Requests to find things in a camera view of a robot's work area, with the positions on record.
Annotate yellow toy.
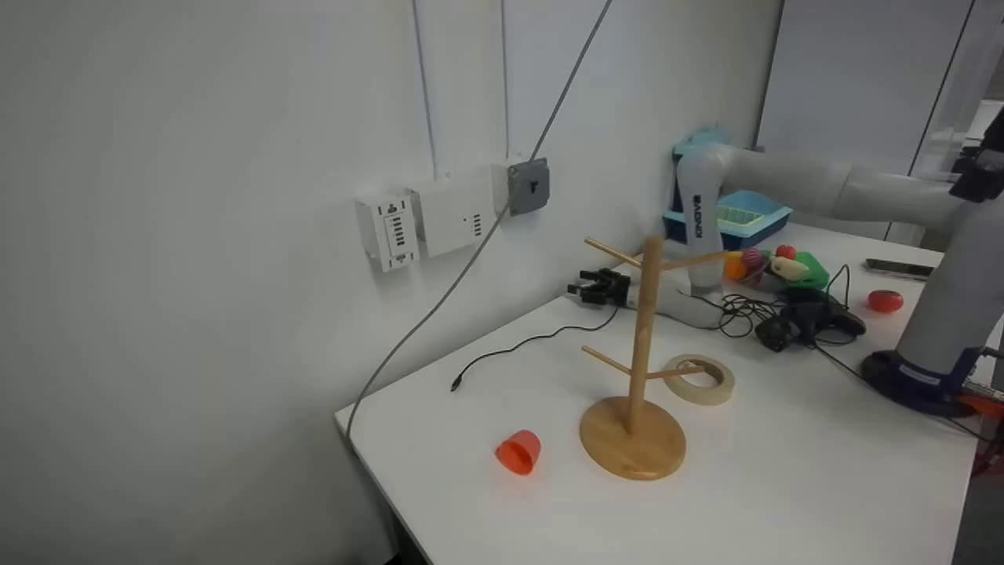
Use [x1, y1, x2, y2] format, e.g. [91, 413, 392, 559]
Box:
[769, 254, 811, 286]

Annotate flat black device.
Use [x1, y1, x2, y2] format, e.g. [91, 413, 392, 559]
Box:
[863, 254, 937, 279]

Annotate thin black loose cable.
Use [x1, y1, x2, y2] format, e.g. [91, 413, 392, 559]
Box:
[449, 301, 622, 397]

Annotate grey wall cable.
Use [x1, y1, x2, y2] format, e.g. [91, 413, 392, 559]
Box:
[343, 0, 619, 436]

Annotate wooden mug tree stand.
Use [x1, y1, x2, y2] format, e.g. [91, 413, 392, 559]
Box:
[576, 232, 735, 484]

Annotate green toy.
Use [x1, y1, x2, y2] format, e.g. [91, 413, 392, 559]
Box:
[797, 257, 836, 295]

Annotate stacked blue white boxes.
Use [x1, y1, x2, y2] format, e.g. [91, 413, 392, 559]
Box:
[658, 187, 793, 254]

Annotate red plastic bowl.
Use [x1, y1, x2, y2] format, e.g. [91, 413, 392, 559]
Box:
[863, 286, 906, 317]

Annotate black power adapter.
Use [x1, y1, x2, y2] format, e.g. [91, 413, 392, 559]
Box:
[752, 315, 802, 356]

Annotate white wall conduit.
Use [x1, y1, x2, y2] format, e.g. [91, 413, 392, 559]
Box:
[407, 0, 443, 181]
[497, 0, 516, 165]

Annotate tangled black cord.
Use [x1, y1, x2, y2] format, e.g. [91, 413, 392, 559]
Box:
[717, 288, 782, 339]

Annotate grey wall junction box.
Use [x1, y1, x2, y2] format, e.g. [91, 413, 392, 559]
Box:
[505, 153, 555, 216]

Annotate large white wall box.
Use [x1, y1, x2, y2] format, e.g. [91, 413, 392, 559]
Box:
[406, 171, 512, 259]

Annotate orange plastic cup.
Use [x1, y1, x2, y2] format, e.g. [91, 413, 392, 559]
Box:
[493, 426, 547, 479]

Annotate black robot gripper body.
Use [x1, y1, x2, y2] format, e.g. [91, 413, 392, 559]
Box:
[949, 107, 1004, 207]

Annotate small labelled white wall box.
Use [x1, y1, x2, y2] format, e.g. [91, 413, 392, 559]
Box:
[356, 185, 425, 275]

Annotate beige masking tape roll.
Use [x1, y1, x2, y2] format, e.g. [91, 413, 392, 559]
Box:
[661, 352, 736, 407]

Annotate blue idle arm base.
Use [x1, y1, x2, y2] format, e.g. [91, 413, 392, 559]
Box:
[856, 344, 986, 420]

